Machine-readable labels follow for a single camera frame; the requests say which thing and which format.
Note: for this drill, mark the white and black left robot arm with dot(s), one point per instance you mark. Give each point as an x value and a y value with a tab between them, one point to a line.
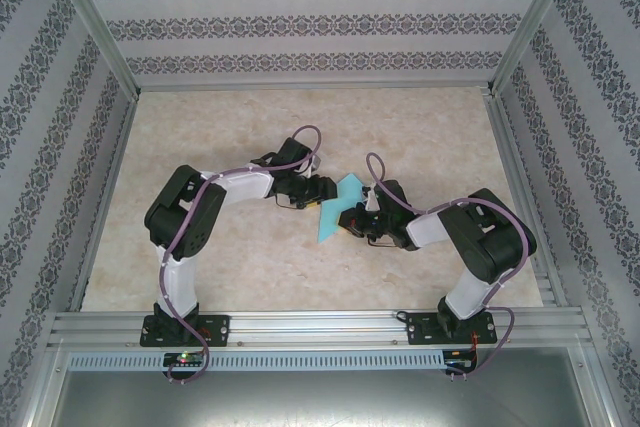
180	287

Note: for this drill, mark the aluminium frame post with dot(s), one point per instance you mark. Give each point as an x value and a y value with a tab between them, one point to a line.
540	17
95	22

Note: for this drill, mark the aluminium side rail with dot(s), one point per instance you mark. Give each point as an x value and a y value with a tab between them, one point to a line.
502	122
106	197

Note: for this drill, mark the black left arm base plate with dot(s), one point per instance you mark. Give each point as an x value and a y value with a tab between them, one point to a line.
220	329

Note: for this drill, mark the grey metal tray panel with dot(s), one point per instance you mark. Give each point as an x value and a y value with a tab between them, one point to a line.
320	397

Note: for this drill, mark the aluminium mounting rail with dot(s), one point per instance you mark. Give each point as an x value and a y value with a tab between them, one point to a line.
320	327

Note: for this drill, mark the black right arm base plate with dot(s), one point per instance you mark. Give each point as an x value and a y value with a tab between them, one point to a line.
420	329

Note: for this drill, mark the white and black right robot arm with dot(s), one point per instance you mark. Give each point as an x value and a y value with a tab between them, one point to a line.
467	294

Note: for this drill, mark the turquoise cloth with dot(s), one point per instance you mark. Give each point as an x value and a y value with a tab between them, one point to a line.
330	222

